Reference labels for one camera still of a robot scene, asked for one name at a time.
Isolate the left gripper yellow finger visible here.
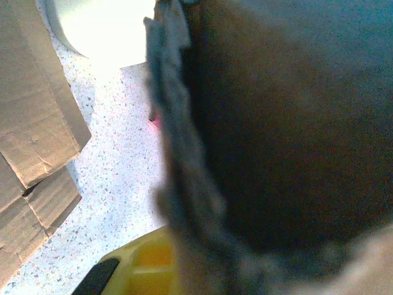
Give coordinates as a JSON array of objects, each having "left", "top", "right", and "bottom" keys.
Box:
[{"left": 72, "top": 229, "right": 177, "bottom": 295}]

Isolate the brown cardboard mailer box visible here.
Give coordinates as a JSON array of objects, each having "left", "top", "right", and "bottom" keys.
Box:
[
  {"left": 0, "top": 0, "right": 92, "bottom": 286},
  {"left": 143, "top": 0, "right": 393, "bottom": 295}
]

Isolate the cream knife block orange top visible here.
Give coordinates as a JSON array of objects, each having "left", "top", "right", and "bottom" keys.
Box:
[{"left": 44, "top": 0, "right": 156, "bottom": 70}]

